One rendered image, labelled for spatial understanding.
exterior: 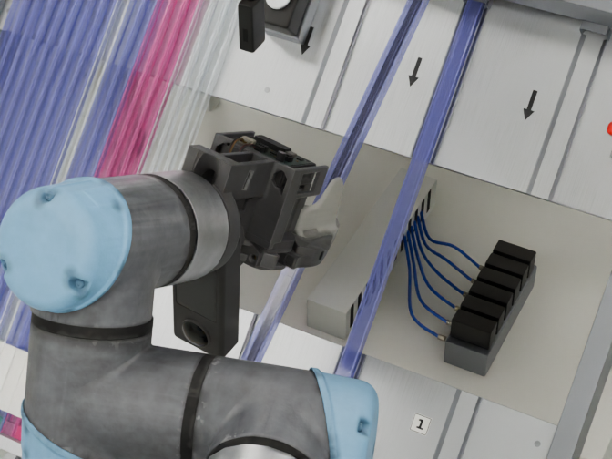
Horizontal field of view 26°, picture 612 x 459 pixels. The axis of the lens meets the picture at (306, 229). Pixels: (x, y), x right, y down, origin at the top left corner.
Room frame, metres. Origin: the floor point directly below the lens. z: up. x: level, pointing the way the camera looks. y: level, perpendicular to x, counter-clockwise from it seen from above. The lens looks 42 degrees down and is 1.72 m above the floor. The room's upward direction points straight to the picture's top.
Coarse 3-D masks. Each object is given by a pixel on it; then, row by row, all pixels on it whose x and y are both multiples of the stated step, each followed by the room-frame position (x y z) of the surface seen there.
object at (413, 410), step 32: (160, 288) 0.89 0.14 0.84; (160, 320) 0.86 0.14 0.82; (256, 320) 0.84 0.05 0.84; (288, 352) 0.81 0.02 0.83; (320, 352) 0.81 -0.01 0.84; (384, 384) 0.77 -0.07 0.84; (416, 384) 0.77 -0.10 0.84; (384, 416) 0.75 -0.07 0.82; (416, 416) 0.74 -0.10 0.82; (448, 416) 0.74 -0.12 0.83; (480, 416) 0.73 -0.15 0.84; (512, 416) 0.73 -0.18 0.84; (384, 448) 0.73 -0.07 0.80; (416, 448) 0.72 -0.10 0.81; (448, 448) 0.72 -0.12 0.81; (480, 448) 0.71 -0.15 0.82; (512, 448) 0.71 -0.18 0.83; (544, 448) 0.70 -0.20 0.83
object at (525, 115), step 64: (320, 0) 1.06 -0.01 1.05; (384, 0) 1.04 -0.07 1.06; (448, 0) 1.03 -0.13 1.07; (256, 64) 1.03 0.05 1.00; (320, 64) 1.01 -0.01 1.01; (512, 64) 0.97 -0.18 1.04; (576, 64) 0.95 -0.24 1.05; (320, 128) 0.97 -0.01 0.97; (384, 128) 0.95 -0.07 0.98; (448, 128) 0.94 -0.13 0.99; (512, 128) 0.92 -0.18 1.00; (576, 128) 0.91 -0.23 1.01; (576, 192) 0.86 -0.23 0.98
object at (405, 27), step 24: (408, 0) 0.91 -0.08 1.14; (408, 24) 0.90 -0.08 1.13; (384, 48) 0.89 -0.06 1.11; (384, 72) 0.87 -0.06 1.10; (384, 96) 0.87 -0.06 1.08; (360, 120) 0.85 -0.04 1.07; (360, 144) 0.84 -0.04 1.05; (336, 168) 0.83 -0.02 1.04; (288, 288) 0.76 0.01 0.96; (264, 312) 0.75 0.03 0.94; (264, 336) 0.74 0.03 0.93
